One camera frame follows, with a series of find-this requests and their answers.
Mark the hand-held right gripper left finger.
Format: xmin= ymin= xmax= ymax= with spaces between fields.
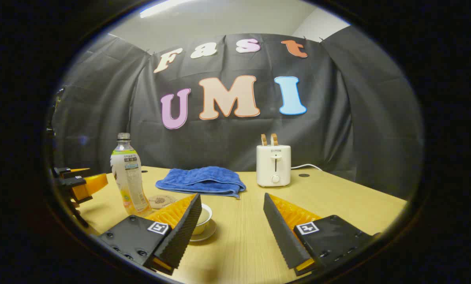
xmin=97 ymin=192 xmax=202 ymax=276

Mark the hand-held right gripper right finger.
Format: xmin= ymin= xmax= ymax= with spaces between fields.
xmin=263 ymin=192 xmax=382 ymax=277

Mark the white teacup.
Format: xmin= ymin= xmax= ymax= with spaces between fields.
xmin=192 ymin=203 xmax=213 ymax=236

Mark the round brown coaster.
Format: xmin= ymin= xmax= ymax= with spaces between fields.
xmin=147 ymin=194 xmax=178 ymax=209

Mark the clear labelled water bottle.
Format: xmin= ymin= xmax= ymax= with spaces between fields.
xmin=110 ymin=133 xmax=153 ymax=217

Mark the white teacup saucer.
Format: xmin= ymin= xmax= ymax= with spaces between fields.
xmin=188 ymin=219 xmax=217 ymax=242

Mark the blue towel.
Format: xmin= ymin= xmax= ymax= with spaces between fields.
xmin=155 ymin=166 xmax=247 ymax=199

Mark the white toaster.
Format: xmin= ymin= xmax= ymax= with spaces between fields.
xmin=256 ymin=144 xmax=292 ymax=187

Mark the black backdrop cloth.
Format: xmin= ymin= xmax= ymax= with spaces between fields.
xmin=52 ymin=26 xmax=423 ymax=200

